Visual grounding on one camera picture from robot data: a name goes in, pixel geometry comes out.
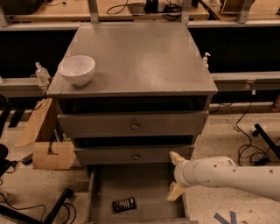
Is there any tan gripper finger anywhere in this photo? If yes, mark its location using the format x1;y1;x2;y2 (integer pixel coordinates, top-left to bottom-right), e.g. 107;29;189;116
170;151;184;165
166;182;186;201

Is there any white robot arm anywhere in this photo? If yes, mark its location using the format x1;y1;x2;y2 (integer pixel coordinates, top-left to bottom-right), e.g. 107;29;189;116
166;151;280;201

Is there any grey bottom drawer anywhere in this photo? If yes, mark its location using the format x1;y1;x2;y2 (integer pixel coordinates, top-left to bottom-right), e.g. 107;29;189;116
85;163;199;224

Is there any grey drawer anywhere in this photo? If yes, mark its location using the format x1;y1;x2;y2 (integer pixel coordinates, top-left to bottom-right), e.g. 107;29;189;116
58;111;208;138
74;145;194;165
85;163;199;224

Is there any grey middle drawer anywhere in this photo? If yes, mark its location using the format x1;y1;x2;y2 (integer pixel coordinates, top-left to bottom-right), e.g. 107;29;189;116
74;145;194;165

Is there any grey drawer cabinet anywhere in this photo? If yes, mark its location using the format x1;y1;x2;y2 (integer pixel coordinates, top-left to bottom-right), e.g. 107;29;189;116
46;22;219;176

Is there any grey top drawer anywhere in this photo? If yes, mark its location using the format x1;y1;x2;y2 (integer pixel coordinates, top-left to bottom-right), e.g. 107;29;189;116
58;111;208;138

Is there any small white pump bottle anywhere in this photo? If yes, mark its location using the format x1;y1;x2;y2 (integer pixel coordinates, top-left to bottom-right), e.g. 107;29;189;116
202;52;211;69

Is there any black stand leg right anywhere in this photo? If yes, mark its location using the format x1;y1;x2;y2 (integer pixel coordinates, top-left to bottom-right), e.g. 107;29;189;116
255;123;280;159

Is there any black stand leg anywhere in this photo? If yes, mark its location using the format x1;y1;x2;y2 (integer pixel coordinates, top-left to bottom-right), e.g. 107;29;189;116
43;188;73;224
255;123;280;159

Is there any orange bottle on floor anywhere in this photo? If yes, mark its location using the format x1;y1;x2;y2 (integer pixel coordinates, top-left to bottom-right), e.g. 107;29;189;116
269;94;280;112

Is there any cardboard box piece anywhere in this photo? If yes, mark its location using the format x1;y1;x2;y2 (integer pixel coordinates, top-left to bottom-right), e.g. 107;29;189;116
32;142;76;170

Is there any white ceramic bowl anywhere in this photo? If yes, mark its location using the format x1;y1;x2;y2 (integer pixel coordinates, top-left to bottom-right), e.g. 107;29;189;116
58;55;95;86

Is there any clear sanitizer bottle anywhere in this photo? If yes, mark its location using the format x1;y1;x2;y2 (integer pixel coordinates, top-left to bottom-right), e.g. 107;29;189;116
35;62;50;85

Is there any black chair base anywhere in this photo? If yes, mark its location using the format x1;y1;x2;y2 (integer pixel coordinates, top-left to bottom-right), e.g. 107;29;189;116
0;95;17;177

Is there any wooden desk in back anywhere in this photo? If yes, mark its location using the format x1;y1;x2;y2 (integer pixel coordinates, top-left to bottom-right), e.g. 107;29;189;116
8;0;280;22

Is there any black cable with adapter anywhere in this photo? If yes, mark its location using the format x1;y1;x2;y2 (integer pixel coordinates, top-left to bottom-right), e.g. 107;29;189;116
234;101;272;171

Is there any black floor cable left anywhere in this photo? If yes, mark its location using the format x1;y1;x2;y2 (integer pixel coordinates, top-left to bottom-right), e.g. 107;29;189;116
0;192;77;224

